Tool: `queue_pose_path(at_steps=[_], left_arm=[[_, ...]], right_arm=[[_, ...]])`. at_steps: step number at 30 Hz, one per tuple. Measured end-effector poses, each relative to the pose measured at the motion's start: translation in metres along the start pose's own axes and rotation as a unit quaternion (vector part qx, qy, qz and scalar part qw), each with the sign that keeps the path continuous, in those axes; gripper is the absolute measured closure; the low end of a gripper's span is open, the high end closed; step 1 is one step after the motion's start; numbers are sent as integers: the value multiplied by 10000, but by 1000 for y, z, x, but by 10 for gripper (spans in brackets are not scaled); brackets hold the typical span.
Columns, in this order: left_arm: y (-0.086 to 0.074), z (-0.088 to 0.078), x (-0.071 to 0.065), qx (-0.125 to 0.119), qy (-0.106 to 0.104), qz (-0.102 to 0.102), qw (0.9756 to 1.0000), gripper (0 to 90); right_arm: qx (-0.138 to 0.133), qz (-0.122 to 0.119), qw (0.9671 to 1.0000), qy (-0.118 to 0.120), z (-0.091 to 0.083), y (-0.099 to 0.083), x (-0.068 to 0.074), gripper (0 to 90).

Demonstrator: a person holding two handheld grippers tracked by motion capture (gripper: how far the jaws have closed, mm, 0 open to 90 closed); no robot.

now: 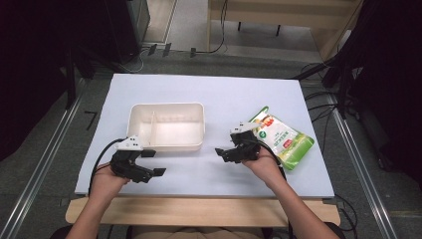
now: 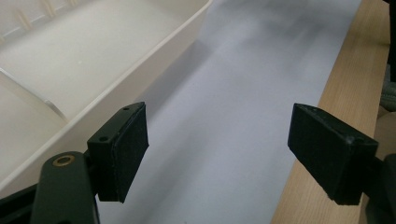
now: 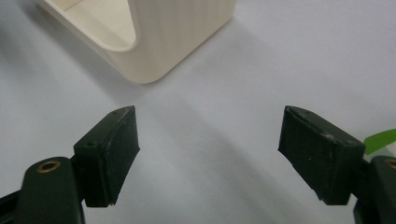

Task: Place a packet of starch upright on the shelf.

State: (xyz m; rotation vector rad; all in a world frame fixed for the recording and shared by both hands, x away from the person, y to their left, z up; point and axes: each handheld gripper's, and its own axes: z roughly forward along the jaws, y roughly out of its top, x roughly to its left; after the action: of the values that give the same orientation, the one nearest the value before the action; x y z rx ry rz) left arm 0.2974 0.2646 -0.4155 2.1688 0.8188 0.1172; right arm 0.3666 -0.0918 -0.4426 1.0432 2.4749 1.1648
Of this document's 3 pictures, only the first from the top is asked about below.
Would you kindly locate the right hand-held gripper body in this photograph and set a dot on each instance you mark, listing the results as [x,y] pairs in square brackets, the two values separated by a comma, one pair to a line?
[245,144]

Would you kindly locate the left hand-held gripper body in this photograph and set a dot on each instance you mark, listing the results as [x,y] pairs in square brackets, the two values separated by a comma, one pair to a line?
[127,162]

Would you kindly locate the green and white food packet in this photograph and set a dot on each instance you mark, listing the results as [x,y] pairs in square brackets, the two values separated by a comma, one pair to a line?
[285,141]

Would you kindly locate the person's right hand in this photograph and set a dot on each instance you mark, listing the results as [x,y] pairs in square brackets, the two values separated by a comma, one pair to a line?
[263,166]

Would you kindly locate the person's left hand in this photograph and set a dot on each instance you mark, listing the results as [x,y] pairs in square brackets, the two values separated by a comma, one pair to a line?
[106,181]

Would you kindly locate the white divided plastic box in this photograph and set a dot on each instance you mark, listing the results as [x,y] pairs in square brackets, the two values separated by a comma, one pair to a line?
[166,127]

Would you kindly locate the light wooden table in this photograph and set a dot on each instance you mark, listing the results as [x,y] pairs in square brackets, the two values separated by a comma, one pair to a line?
[199,210]

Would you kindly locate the black metal stand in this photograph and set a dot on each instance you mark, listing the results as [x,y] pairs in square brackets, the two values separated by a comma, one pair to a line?
[70,79]

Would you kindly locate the black cabinet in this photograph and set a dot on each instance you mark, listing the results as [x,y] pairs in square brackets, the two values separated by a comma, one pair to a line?
[124,30]

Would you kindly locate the black curtain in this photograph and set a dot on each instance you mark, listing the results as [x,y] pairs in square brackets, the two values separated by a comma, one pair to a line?
[384,83]
[33,66]

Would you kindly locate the light wooden bench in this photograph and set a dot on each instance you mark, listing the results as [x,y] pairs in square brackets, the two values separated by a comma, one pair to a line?
[282,13]

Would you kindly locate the aluminium floor rail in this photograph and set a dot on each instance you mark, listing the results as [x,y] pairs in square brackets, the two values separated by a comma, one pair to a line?
[40,162]
[363,166]

